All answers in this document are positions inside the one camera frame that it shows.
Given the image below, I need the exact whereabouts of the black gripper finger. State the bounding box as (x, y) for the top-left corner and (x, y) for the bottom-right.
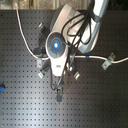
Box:
(53, 76), (63, 90)
(57, 89), (63, 102)

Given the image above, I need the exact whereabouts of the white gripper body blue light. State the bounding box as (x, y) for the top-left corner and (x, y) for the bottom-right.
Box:
(45, 32), (68, 76)

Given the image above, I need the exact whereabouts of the white cable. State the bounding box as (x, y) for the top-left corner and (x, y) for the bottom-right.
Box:
(14, 7), (128, 64)

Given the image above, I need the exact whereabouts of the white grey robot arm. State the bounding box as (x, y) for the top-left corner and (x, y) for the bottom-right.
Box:
(45, 0), (108, 102)

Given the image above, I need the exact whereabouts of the black perforated breadboard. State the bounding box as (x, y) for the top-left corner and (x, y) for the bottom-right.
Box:
(0, 10), (128, 128)

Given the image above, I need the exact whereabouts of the metal cable clip lower right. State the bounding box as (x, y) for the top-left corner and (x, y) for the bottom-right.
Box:
(73, 71), (80, 80)

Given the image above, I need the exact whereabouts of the metal cable clip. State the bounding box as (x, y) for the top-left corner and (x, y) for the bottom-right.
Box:
(73, 71), (80, 80)
(102, 52), (116, 70)
(38, 70), (45, 79)
(38, 23), (46, 34)

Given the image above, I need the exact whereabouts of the metal cable clip lower left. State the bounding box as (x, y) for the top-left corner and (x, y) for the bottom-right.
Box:
(38, 70), (45, 79)

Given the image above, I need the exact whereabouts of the metal cable clip upper left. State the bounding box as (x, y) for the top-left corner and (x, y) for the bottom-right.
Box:
(38, 23), (46, 34)

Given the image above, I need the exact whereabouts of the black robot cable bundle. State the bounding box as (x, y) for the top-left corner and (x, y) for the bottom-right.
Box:
(61, 2), (98, 58)

